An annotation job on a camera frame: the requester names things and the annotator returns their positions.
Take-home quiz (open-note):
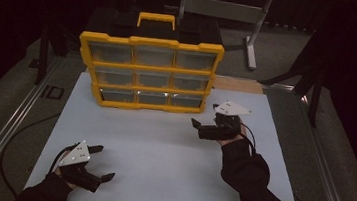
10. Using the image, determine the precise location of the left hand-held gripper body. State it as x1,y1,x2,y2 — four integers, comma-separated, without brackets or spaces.
55,136,110,194

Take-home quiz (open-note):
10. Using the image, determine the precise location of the grey metal stand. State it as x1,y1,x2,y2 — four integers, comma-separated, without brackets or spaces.
173,0,274,72

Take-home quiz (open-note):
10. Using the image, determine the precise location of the person's right hand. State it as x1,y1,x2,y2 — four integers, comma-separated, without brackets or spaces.
216,117,249,150

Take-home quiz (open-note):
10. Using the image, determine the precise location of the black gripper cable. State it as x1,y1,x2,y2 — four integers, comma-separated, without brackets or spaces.
230,121,316,201
0,106,75,201

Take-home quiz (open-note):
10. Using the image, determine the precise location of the aluminium floor rail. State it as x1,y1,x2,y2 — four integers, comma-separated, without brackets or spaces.
0,51,66,201
249,82,357,201

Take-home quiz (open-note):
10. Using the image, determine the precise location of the yellow drawer cabinet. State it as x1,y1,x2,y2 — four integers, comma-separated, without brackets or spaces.
72,4,229,120

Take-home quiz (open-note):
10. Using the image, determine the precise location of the grid of clear drawers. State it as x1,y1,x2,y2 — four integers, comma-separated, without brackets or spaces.
82,40,218,113

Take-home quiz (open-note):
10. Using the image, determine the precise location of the person's left hand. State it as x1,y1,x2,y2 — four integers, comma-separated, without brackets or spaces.
51,149,81,191

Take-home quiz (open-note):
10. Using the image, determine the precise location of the black stand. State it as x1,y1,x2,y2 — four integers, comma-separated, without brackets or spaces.
33,15,73,89
254,32,330,129

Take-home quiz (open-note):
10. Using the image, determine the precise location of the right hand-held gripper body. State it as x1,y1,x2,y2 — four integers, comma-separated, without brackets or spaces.
197,97,255,145

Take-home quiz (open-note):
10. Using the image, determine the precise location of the wooden board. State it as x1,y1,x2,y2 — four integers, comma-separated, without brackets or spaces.
212,75,266,95

